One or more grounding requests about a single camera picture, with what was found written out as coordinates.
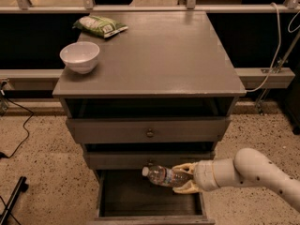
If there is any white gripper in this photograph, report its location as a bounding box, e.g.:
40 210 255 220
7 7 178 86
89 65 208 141
172 160 216 194

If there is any clear plastic water bottle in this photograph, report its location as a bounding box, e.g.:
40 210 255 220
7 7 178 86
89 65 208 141
142 166 193 188

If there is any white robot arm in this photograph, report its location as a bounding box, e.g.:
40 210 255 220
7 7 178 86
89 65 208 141
172 148 300 212

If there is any brass middle drawer knob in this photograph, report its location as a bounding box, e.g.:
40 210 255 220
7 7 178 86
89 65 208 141
147 159 155 167

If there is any brass drawer knob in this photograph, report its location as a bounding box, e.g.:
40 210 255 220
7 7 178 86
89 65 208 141
147 159 155 167
146 128 154 138

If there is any brass top drawer knob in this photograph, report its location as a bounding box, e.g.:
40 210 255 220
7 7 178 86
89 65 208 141
146 128 154 138

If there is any grey open bottom drawer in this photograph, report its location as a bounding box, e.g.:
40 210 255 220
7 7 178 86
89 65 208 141
86 170 216 225

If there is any grey top drawer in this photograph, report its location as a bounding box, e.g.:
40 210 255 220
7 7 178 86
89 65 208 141
66 117 230 143

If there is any grey middle drawer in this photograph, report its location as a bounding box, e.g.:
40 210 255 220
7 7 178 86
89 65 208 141
83 151 215 170

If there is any grey wooden drawer cabinet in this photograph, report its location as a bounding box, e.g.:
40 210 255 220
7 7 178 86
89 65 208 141
52 10 248 225

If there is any white ceramic bowl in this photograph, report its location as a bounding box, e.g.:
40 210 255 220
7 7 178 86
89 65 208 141
60 41 100 74

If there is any black stand leg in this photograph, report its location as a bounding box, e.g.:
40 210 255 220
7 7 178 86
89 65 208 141
0 176 28 225

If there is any green snack bag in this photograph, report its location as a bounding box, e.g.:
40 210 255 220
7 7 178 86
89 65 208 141
73 15 128 38

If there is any white hanging cable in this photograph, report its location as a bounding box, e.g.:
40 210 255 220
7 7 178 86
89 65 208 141
246 2 282 94

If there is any black floor cable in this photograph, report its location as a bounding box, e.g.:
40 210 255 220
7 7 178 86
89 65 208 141
0 89 35 159

